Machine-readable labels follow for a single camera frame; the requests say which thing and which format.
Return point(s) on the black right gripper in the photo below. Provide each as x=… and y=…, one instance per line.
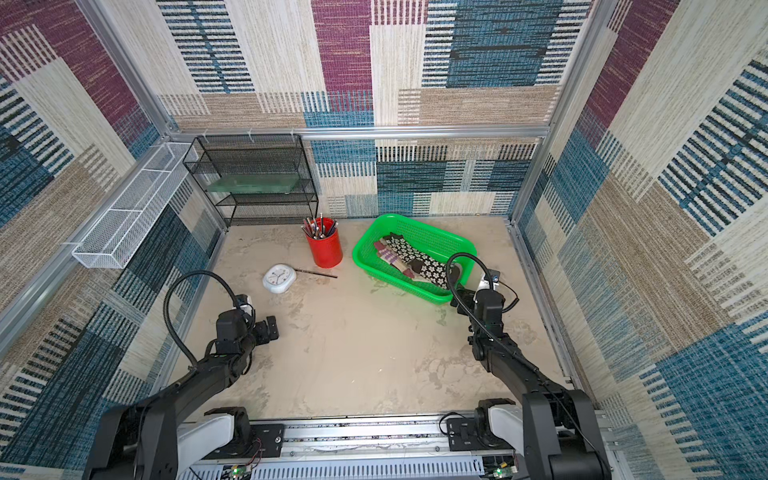
x=455, y=280

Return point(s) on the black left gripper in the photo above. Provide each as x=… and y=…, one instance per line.
x=264, y=336

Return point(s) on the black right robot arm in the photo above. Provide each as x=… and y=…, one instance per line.
x=558, y=435

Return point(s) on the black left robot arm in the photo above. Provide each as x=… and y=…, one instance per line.
x=152, y=439

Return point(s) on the light blue alarm clock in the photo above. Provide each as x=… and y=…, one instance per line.
x=279, y=278

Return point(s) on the black pen on table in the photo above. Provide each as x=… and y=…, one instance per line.
x=314, y=273

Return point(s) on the green plastic basket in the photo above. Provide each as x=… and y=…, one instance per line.
x=437, y=243

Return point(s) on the red ribbed plastic cup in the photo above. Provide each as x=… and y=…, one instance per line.
x=327, y=253

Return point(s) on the pens in red cup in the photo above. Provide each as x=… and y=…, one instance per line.
x=319, y=228

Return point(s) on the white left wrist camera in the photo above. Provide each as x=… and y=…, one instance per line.
x=245, y=305

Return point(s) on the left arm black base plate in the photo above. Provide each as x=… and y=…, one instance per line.
x=263, y=441

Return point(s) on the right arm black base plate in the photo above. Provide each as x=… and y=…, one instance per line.
x=462, y=434

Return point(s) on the black wire mesh shelf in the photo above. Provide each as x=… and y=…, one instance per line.
x=254, y=179

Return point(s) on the aluminium front rail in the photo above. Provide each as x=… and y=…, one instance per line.
x=377, y=447

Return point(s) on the white wire wall basket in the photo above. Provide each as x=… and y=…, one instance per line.
x=119, y=232

